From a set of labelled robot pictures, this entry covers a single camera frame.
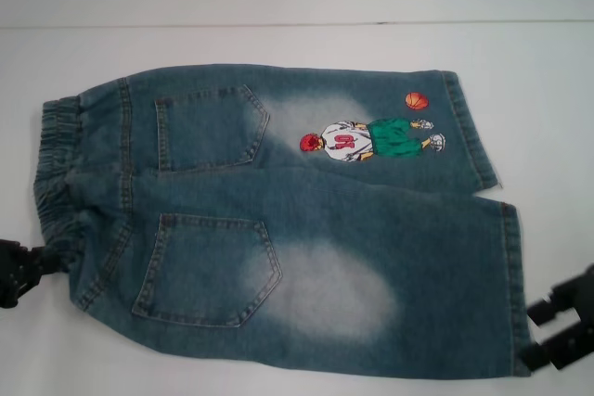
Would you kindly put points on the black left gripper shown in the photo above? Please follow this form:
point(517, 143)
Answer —
point(10, 275)

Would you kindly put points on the blue denim shorts basketball print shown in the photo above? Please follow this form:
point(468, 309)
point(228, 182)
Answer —
point(232, 192)

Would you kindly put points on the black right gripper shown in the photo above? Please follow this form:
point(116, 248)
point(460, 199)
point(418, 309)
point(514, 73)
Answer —
point(577, 317)

